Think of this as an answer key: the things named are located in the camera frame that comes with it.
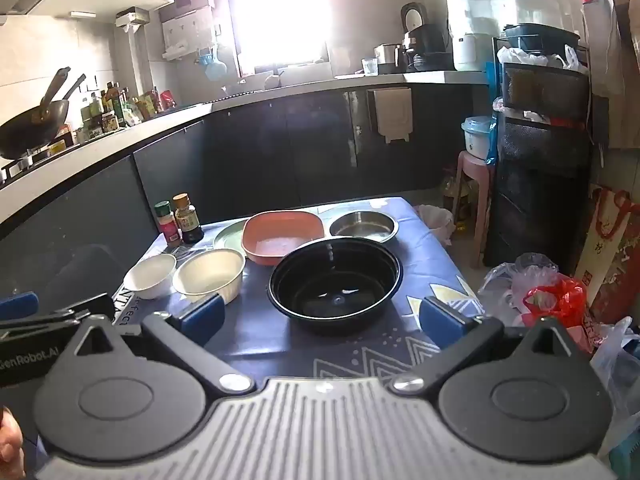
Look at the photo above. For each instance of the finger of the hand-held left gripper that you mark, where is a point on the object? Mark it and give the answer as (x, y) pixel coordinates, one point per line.
(17, 306)
(85, 306)

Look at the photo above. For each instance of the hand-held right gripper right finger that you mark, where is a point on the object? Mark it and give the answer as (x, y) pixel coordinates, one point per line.
(440, 321)

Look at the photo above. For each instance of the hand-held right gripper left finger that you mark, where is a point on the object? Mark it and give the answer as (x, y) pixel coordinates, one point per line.
(202, 319)

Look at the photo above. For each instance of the small white bowl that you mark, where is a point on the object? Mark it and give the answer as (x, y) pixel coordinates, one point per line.
(150, 272)

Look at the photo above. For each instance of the green round plate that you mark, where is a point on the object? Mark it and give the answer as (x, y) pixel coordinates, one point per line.
(227, 237)

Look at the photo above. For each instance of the black plastic bowl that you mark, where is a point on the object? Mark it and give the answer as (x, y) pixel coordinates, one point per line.
(335, 285)

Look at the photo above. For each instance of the pink square plate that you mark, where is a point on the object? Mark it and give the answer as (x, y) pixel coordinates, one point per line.
(280, 236)

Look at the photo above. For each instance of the stainless steel bowl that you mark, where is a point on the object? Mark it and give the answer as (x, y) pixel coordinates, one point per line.
(361, 227)

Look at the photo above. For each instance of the person's left hand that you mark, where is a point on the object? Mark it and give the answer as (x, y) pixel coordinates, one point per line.
(10, 442)

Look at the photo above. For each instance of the blue patterned tablecloth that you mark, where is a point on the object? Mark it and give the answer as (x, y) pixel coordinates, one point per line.
(425, 270)

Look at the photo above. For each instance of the clear plastic bag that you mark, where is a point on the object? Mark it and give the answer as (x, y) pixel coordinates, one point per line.
(500, 290)

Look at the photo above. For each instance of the dark soy sauce bottle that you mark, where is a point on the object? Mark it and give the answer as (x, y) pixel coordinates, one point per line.
(189, 225)

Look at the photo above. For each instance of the green cap spice jar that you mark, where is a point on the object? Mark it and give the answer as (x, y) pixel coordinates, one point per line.
(168, 225)

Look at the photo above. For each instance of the trash bin with white bag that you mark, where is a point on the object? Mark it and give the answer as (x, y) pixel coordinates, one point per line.
(435, 220)

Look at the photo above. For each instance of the red plastic bag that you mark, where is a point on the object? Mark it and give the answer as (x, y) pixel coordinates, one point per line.
(555, 300)

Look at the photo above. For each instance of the yellow oil bottle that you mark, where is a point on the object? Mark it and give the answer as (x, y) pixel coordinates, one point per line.
(457, 195)

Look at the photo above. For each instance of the gas stove grate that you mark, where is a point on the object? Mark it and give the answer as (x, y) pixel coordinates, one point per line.
(15, 167)

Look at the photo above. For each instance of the pink plastic stool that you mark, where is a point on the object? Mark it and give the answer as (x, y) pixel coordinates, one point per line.
(472, 165)

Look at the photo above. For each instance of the black wok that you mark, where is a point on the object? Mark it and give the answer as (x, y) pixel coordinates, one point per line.
(30, 130)

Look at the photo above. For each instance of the black mesh shelf rack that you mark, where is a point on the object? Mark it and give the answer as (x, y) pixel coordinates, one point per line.
(545, 170)

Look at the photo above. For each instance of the red paper bag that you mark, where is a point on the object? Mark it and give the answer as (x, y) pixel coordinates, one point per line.
(610, 250)

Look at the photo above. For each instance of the dark kitchen counter cabinets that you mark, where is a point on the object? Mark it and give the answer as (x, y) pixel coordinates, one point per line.
(280, 150)

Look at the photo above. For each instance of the white container blue lid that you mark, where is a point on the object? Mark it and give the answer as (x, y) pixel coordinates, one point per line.
(477, 137)

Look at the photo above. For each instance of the large white plastic bag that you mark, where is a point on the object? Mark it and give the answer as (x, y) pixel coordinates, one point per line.
(620, 375)

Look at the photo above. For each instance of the blue plastic bag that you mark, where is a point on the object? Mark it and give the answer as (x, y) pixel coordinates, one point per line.
(492, 135)

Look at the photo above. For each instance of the row of condiment bottles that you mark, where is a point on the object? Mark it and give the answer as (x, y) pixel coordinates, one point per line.
(120, 110)

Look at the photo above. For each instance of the white hanging trash bin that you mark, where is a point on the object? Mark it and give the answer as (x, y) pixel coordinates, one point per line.
(390, 115)

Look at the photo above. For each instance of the clear glass cup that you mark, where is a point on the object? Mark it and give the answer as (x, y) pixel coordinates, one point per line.
(369, 67)

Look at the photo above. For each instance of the stainless steel kettle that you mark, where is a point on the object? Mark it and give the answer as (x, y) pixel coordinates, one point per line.
(387, 59)

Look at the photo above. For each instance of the black coffee maker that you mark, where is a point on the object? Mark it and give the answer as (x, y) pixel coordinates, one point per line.
(427, 47)

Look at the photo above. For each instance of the white plastic bags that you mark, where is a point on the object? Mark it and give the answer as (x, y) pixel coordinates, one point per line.
(520, 57)

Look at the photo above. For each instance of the white covered water purifier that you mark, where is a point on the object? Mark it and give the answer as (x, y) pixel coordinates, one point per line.
(475, 25)

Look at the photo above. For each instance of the dark teal basin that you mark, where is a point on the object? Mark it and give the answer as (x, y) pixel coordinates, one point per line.
(540, 35)

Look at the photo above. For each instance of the rice cooker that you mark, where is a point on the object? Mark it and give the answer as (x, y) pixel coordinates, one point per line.
(414, 17)

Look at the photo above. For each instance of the bright window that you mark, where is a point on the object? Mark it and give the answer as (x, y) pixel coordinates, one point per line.
(280, 10)

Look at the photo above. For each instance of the translucent plastic box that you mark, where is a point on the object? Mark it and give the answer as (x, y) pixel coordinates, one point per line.
(547, 7)

